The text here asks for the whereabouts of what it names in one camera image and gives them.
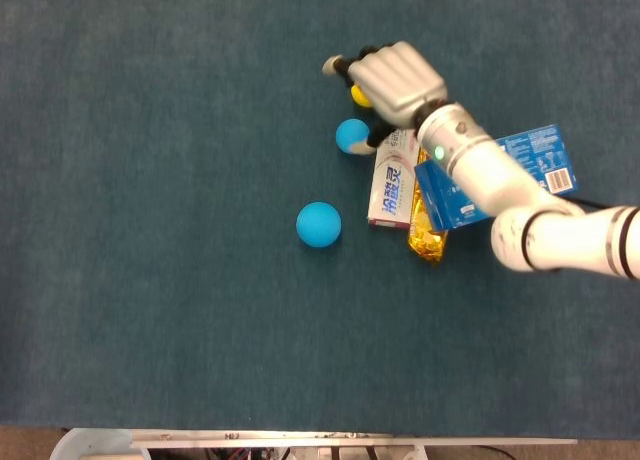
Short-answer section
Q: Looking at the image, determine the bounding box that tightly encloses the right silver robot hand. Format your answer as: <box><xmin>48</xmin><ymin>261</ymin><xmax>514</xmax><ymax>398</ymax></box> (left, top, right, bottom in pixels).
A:
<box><xmin>322</xmin><ymin>40</ymin><xmax>448</xmax><ymax>156</ymax></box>

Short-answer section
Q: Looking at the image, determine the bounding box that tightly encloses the yellow foam ball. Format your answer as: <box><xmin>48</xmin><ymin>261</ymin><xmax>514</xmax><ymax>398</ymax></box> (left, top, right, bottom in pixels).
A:
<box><xmin>349</xmin><ymin>83</ymin><xmax>374</xmax><ymax>109</ymax></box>

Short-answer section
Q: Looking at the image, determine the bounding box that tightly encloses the small blue foam ball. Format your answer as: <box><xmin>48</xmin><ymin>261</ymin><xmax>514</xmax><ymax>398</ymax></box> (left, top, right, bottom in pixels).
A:
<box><xmin>335</xmin><ymin>118</ymin><xmax>372</xmax><ymax>155</ymax></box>

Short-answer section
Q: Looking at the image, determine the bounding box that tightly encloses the blue Oreo cookie box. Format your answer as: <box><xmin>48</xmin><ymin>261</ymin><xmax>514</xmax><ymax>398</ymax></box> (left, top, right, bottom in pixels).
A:
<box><xmin>413</xmin><ymin>124</ymin><xmax>581</xmax><ymax>233</ymax></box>

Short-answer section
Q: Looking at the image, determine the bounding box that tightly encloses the large blue foam ball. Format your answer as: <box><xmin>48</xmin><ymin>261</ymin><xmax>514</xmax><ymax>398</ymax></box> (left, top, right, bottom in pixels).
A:
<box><xmin>295</xmin><ymin>201</ymin><xmax>343</xmax><ymax>249</ymax></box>

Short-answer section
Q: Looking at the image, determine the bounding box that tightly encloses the white toothpaste box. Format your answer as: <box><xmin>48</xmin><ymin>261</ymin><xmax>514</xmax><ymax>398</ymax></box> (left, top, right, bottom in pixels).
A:
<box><xmin>367</xmin><ymin>128</ymin><xmax>422</xmax><ymax>231</ymax></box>

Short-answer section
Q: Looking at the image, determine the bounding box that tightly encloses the gold foil snack packet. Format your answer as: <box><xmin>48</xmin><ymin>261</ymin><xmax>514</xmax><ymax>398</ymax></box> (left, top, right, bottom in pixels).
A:
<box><xmin>407</xmin><ymin>147</ymin><xmax>450</xmax><ymax>264</ymax></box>

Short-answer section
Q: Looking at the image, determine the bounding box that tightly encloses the teal carpet table cover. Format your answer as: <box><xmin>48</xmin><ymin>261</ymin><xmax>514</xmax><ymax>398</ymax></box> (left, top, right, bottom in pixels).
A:
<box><xmin>0</xmin><ymin>0</ymin><xmax>640</xmax><ymax>439</ymax></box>

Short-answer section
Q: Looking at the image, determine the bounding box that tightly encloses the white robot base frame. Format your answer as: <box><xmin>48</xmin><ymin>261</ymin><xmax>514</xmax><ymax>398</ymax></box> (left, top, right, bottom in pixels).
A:
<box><xmin>49</xmin><ymin>427</ymin><xmax>579</xmax><ymax>460</ymax></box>

